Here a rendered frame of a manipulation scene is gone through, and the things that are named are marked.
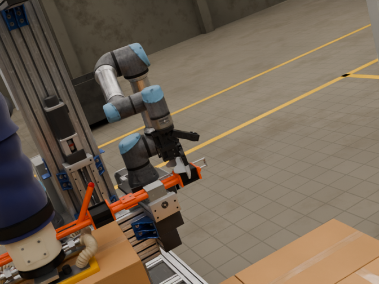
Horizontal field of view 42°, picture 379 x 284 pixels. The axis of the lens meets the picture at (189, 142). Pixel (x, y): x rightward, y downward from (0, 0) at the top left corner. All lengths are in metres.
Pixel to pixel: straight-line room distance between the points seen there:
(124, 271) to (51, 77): 1.06
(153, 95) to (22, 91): 0.79
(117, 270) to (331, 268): 1.00
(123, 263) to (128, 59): 0.90
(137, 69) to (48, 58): 0.43
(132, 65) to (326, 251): 1.21
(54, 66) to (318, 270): 1.49
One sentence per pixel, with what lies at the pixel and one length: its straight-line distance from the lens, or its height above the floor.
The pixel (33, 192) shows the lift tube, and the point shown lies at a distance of 1.71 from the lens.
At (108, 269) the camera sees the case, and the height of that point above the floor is 1.07.
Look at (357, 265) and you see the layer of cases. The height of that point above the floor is 0.54.
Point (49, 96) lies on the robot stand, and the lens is 2.39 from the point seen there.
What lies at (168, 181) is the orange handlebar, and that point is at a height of 1.20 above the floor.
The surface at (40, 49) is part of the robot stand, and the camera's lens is 2.37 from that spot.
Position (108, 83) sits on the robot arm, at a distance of 2.02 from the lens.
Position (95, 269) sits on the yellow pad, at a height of 1.09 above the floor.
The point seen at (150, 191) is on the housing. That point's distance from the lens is 1.83.
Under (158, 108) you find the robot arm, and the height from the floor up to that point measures 1.49.
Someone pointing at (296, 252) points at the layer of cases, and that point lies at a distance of 2.44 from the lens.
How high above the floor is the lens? 1.89
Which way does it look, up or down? 18 degrees down
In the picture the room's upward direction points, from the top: 19 degrees counter-clockwise
